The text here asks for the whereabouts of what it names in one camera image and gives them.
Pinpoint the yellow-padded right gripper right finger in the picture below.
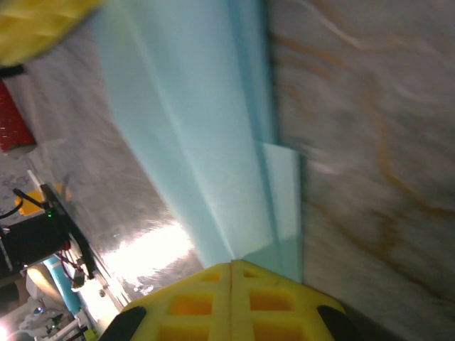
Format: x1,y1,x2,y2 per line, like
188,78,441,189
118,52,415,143
230,259,365,341

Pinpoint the light blue paper sheet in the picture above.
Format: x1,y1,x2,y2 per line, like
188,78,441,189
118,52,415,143
94,0,303,285

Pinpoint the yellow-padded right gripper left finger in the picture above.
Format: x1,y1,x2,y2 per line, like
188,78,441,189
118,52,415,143
102,261,232,341

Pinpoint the red glitter cylinder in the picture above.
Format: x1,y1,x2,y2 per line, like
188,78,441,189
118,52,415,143
0,80,38,159

